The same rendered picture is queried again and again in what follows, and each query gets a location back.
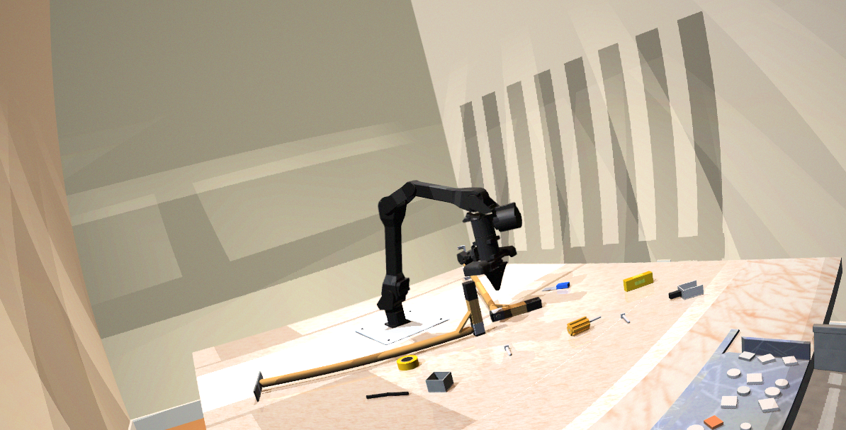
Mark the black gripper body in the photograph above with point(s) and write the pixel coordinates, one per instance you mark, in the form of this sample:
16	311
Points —
489	255

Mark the yellow rectangular block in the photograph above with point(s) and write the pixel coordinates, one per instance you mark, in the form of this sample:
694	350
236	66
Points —
638	281

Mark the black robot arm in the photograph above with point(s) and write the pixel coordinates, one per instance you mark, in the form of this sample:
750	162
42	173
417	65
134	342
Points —
392	211

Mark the orange square tile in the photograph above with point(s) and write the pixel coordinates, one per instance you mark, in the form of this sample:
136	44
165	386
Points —
713	422

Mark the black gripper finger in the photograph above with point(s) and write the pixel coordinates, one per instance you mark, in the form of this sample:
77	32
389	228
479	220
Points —
502	269
494	277

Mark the grey square tile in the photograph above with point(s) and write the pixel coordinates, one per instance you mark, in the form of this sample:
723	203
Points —
766	359

